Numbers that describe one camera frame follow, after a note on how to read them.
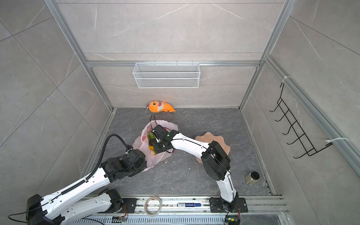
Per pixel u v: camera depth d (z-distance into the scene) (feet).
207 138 3.30
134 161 1.91
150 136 3.18
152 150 2.51
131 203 2.40
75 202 1.47
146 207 2.39
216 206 2.39
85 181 1.51
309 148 1.94
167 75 3.31
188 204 2.39
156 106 3.63
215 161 1.62
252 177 2.45
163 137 2.19
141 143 2.69
